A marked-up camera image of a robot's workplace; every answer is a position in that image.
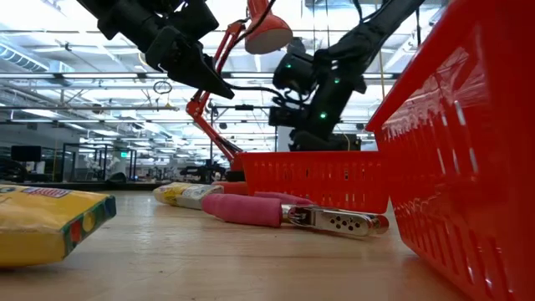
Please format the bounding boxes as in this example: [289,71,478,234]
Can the black ceiling cord reel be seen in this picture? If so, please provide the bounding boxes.
[287,37,308,55]

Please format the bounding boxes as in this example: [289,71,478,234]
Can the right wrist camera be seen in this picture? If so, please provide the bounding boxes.
[268,105,303,129]

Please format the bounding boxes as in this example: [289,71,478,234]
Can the yellow crayons pack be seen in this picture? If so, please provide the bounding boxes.
[152,181,225,210]
[0,185,118,268]

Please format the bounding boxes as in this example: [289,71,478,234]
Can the red desk lamp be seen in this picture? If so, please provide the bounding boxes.
[186,0,294,196]

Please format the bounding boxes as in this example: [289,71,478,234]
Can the black workstation frame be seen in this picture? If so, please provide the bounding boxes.
[61,143,138,181]

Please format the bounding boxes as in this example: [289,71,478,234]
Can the black box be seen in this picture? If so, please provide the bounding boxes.
[332,133,363,152]

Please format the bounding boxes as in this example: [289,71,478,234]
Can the black monitor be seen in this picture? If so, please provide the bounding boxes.
[10,145,43,163]

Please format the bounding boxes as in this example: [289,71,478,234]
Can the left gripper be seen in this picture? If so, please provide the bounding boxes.
[144,24,236,100]

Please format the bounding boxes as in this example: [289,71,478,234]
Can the red plastic basket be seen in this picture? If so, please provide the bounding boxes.
[237,150,390,215]
[365,0,535,301]

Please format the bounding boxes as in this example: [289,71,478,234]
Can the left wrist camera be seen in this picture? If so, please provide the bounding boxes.
[160,0,221,43]

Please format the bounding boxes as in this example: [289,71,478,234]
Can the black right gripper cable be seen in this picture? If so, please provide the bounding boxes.
[225,82,293,105]

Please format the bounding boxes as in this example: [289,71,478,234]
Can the pink handled pliers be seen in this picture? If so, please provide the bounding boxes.
[201,191,390,239]

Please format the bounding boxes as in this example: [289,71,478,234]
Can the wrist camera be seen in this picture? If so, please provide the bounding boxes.
[268,105,303,129]
[160,0,221,43]

